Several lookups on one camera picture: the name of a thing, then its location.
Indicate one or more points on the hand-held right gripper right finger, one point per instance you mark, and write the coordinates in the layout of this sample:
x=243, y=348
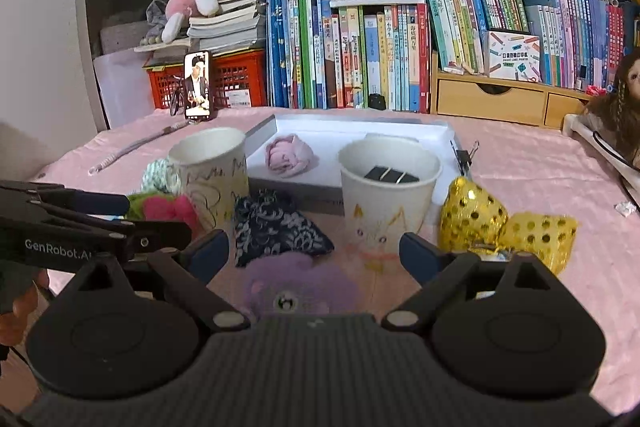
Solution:
x=417, y=257

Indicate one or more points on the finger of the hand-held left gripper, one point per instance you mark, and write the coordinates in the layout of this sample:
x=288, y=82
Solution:
x=97, y=203
x=160, y=237

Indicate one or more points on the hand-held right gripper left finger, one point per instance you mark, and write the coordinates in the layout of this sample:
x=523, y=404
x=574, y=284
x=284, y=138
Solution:
x=207, y=252

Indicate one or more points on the green and pink plush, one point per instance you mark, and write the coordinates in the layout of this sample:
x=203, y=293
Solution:
x=165, y=207

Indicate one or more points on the green white yarn ball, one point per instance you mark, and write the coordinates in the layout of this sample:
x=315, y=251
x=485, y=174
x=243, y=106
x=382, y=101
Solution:
x=157, y=177

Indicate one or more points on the gold sequin pouch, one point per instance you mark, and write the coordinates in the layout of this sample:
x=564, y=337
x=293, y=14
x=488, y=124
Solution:
x=470, y=212

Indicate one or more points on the dark blue floral pouch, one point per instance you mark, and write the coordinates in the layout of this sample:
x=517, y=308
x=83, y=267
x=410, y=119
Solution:
x=280, y=227

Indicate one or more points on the purple plush toy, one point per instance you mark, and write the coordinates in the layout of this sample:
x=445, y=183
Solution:
x=300, y=282

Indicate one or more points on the white shallow tray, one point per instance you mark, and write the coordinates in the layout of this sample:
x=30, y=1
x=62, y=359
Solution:
x=325, y=142

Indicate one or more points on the person's left hand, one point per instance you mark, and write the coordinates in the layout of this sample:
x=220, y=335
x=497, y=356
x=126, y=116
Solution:
x=22, y=314

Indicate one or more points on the cat drawing paper cup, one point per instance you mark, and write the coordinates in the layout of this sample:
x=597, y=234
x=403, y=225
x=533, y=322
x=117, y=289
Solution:
x=385, y=207

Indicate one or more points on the scribbled white paper cup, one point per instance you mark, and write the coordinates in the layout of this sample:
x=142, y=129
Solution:
x=210, y=177

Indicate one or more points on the black binder clip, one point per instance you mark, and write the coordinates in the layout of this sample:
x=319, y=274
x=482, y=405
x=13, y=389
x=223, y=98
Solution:
x=465, y=157
x=405, y=177
x=377, y=173

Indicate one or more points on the pink knotted fabric ball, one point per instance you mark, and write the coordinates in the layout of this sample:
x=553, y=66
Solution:
x=287, y=154

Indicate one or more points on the small bicycle model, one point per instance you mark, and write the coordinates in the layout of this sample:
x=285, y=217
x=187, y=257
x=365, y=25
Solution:
x=176, y=97

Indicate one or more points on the smartphone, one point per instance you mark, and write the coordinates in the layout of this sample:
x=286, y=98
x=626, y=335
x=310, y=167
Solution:
x=197, y=82

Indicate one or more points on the small black box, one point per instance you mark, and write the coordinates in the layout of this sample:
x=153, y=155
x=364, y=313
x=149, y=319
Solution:
x=377, y=102

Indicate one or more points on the wooden drawer organiser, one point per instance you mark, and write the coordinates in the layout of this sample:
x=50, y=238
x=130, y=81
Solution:
x=480, y=102

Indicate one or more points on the red plastic crate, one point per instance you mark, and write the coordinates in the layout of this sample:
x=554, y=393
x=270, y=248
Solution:
x=235, y=77

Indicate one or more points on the grey plush elephant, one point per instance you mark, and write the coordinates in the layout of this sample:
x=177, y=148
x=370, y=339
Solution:
x=155, y=19

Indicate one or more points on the row of upright books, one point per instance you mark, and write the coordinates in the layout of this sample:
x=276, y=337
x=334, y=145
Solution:
x=350, y=57

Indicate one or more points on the white paper scrap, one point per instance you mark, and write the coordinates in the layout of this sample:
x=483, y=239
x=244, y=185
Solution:
x=626, y=208

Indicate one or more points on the stack of flat books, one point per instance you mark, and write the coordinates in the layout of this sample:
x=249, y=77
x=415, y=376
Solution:
x=225, y=27

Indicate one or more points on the white pencil print box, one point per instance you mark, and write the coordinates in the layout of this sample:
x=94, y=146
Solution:
x=510, y=57

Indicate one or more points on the row of leaning books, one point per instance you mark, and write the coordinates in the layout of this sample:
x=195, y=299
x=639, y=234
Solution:
x=460, y=17

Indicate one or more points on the brown haired doll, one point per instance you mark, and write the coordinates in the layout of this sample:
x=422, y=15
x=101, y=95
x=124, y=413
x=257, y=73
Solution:
x=615, y=107

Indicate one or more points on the row of blue pink books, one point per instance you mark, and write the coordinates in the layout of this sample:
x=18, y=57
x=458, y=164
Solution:
x=570, y=37

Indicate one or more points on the white plastic frame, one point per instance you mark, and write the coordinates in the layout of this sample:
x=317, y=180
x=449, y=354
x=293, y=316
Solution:
x=575, y=124

